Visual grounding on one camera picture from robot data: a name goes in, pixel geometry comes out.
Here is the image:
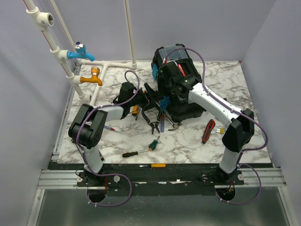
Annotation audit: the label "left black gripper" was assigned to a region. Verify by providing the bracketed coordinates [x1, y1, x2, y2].
[128, 83, 164, 111]

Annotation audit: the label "black plastic toolbox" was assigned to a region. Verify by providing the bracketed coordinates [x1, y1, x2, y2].
[151, 44, 205, 122]

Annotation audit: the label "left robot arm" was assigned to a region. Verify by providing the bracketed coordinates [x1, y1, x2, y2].
[68, 82, 161, 186]

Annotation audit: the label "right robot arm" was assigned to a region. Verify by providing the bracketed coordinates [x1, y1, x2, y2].
[152, 59, 255, 185]

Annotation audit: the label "yellow black electric screwdriver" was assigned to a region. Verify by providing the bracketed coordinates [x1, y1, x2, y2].
[132, 105, 141, 120]

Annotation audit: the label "black long nose pliers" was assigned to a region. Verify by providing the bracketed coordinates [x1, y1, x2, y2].
[141, 107, 162, 135]

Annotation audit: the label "silver claw hammer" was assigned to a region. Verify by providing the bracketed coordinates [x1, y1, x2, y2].
[163, 113, 181, 131]

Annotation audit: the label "green stubby screwdriver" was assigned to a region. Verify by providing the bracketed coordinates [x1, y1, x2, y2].
[148, 136, 160, 151]

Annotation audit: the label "red black utility knife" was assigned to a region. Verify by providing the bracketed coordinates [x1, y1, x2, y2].
[202, 119, 215, 144]

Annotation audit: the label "orange water tap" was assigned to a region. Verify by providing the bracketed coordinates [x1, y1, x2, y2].
[80, 67, 103, 86]

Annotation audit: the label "blue water tap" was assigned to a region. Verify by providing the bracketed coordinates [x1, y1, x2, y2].
[67, 41, 95, 62]

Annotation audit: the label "blue handle screwdriver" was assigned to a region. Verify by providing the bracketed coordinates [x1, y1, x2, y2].
[160, 114, 165, 133]

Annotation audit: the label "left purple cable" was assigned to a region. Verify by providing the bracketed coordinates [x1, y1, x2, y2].
[75, 70, 142, 208]

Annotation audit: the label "purple cable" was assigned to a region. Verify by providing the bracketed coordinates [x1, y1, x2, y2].
[75, 70, 142, 208]
[162, 47, 269, 205]

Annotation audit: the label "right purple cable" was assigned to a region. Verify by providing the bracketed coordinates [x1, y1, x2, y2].
[162, 47, 269, 205]

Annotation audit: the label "orange handle screwdriver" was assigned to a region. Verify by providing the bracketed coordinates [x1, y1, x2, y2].
[139, 163, 166, 168]

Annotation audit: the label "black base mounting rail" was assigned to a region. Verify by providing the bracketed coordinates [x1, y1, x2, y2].
[47, 162, 280, 197]

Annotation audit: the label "aluminium extrusion rail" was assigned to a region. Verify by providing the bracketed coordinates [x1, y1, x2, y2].
[36, 169, 85, 190]

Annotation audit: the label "white PVC pipe frame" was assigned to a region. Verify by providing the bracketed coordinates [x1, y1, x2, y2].
[22, 0, 137, 109]

